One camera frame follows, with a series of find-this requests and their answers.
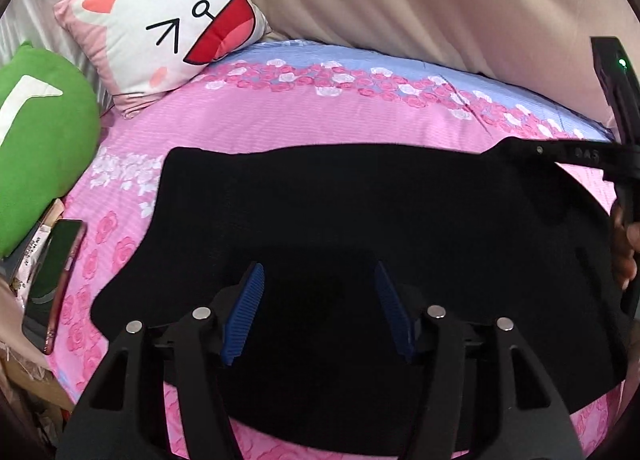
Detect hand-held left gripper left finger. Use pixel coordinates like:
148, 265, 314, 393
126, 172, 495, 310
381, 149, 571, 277
55, 262, 266, 460

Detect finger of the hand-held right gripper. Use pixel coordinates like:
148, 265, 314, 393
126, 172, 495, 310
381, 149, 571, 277
500, 137, 568, 166

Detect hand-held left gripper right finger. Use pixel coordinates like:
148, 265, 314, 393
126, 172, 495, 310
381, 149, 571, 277
374, 261, 586, 460

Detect black pants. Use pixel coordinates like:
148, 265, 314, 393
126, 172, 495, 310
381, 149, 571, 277
90, 137, 628, 456

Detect person's right hand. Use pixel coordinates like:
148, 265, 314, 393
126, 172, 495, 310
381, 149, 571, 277
611, 205, 637, 291

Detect pink floral bedsheet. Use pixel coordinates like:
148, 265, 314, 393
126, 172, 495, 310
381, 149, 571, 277
50, 39, 626, 460

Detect smartphone with pink case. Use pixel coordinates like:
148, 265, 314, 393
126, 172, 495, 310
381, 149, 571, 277
22, 220, 88, 356

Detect beige curtain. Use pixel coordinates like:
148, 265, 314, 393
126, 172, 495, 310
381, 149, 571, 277
212, 0, 640, 141

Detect printed paper packet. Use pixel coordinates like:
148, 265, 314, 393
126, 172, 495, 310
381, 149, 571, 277
7, 197, 66, 301

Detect green plush pillow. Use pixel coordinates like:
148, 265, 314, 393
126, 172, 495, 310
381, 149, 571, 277
0, 40, 101, 258

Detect pink cat face pillow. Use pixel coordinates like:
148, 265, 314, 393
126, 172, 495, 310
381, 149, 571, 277
52, 0, 273, 120

